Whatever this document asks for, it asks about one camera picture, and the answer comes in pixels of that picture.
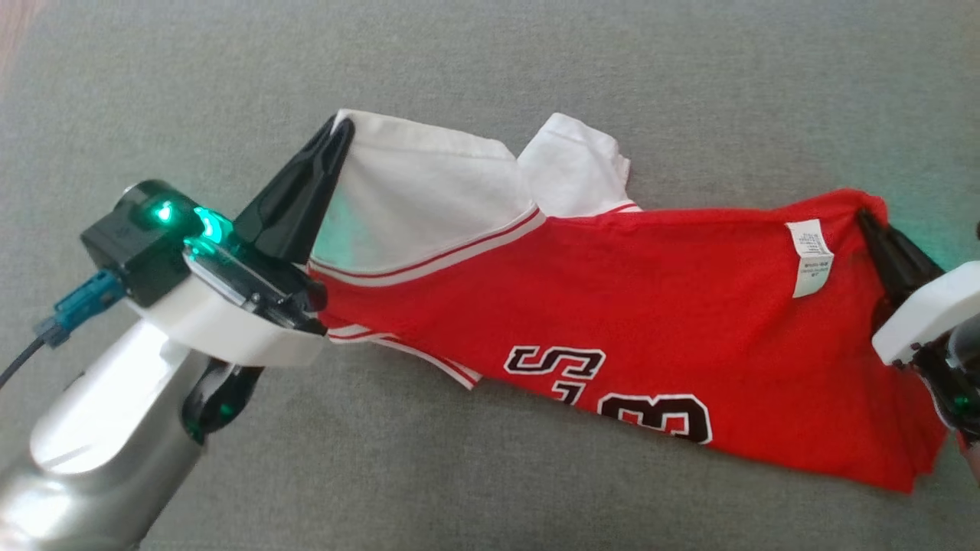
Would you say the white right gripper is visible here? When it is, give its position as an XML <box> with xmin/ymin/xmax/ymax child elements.
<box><xmin>855</xmin><ymin>207</ymin><xmax>980</xmax><ymax>431</ymax></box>

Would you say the large grey sofa seat cushion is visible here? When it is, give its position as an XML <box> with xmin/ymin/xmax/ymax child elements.
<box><xmin>0</xmin><ymin>0</ymin><xmax>980</xmax><ymax>551</ymax></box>

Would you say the red jersey with white sleeves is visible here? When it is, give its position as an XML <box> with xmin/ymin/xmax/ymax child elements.
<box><xmin>306</xmin><ymin>109</ymin><xmax>951</xmax><ymax>494</ymax></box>

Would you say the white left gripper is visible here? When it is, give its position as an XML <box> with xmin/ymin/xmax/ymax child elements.
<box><xmin>125</xmin><ymin>115</ymin><xmax>356</xmax><ymax>368</ymax></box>

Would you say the black cable with blue connector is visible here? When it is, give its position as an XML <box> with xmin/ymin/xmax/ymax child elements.
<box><xmin>0</xmin><ymin>269</ymin><xmax>128</xmax><ymax>392</ymax></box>

